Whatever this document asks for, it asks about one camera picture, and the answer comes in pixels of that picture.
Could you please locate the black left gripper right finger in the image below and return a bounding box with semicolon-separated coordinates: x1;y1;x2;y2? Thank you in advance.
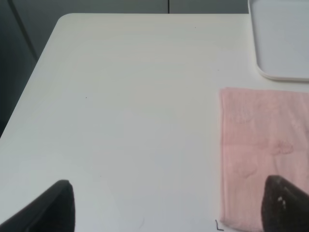
261;175;309;232

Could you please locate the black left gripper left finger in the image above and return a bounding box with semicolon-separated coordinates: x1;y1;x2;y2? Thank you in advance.
0;180;75;232

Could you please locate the white plastic tray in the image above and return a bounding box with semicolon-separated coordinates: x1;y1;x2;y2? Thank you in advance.
248;0;309;82

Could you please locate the pink towel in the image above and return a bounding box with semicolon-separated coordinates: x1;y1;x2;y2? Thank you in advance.
220;88;309;232

